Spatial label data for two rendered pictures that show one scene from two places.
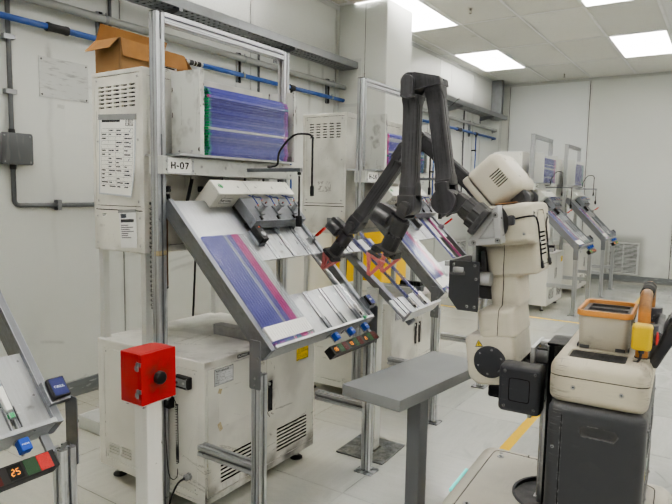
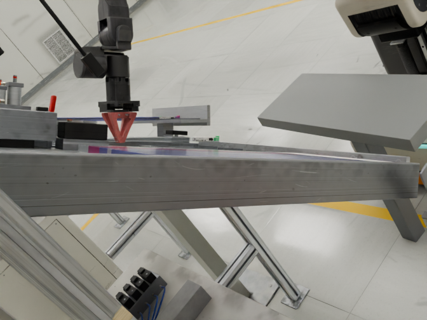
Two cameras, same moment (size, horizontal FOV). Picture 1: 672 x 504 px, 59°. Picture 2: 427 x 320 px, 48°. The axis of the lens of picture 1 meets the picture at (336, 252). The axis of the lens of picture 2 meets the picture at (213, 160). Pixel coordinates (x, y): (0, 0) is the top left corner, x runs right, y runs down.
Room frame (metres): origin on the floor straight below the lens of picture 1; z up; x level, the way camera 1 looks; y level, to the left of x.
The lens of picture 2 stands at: (1.87, 0.92, 1.30)
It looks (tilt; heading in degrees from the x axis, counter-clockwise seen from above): 27 degrees down; 301
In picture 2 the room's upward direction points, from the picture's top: 36 degrees counter-clockwise
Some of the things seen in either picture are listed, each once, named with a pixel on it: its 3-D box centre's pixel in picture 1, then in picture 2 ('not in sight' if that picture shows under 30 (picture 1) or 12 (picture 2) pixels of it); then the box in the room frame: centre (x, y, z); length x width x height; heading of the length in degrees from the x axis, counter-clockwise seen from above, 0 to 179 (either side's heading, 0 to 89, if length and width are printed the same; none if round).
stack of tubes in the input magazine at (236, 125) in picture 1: (240, 127); not in sight; (2.59, 0.42, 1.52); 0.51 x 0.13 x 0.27; 146
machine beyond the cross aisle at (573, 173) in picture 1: (561, 218); not in sight; (7.98, -3.02, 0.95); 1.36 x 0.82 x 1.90; 56
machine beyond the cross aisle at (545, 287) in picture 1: (529, 221); not in sight; (6.78, -2.20, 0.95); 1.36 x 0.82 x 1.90; 56
